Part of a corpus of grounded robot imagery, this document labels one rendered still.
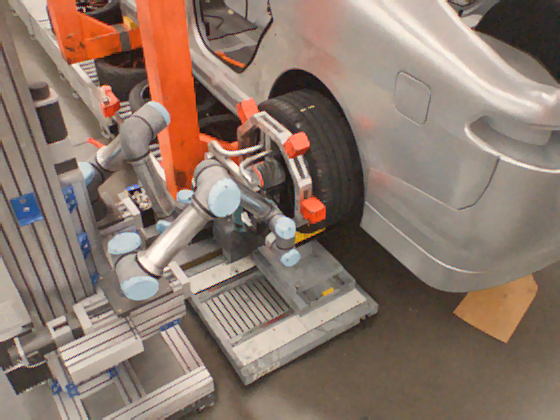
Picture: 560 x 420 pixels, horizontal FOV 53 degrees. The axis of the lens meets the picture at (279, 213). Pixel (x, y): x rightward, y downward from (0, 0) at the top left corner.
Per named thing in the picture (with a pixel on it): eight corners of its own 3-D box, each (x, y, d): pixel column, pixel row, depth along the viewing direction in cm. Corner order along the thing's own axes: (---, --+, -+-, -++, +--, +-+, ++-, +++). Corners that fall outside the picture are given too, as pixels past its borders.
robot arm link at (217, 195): (133, 280, 205) (234, 173, 196) (144, 309, 194) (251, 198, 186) (106, 270, 196) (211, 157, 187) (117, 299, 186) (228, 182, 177)
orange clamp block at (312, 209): (313, 207, 248) (325, 218, 243) (298, 213, 245) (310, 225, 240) (314, 195, 244) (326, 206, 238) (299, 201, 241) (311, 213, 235)
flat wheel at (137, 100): (114, 127, 399) (107, 98, 384) (177, 90, 441) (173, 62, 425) (184, 158, 371) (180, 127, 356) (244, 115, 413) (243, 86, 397)
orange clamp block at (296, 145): (303, 154, 238) (311, 145, 230) (288, 160, 235) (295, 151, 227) (296, 140, 239) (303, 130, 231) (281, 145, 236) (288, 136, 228)
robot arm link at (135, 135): (125, 130, 196) (178, 239, 222) (143, 115, 204) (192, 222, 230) (102, 132, 202) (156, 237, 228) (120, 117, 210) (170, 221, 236)
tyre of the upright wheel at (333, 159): (386, 194, 240) (318, 61, 247) (342, 213, 230) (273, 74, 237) (325, 231, 299) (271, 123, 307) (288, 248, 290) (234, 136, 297)
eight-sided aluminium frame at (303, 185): (309, 247, 263) (314, 151, 228) (298, 252, 261) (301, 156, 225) (250, 187, 298) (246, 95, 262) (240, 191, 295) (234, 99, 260)
